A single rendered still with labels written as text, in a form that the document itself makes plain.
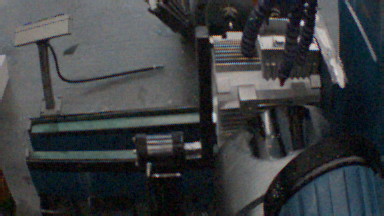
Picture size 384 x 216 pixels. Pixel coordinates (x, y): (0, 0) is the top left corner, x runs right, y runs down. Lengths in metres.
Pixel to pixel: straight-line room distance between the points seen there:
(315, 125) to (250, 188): 0.15
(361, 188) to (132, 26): 1.29
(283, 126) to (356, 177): 0.36
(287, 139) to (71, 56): 0.92
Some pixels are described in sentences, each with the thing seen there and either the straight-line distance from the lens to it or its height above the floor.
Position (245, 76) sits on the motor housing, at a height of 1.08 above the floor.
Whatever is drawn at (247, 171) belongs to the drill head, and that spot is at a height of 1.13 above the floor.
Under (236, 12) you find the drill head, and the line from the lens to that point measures 1.46.
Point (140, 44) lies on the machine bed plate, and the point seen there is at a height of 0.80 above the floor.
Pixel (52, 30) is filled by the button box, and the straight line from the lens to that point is 1.51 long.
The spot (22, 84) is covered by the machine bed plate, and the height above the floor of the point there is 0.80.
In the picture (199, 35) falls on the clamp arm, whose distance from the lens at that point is 1.08.
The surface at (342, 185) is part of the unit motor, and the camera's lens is 0.72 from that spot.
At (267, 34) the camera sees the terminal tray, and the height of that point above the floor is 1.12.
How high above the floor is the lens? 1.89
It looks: 42 degrees down
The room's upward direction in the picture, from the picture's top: 3 degrees counter-clockwise
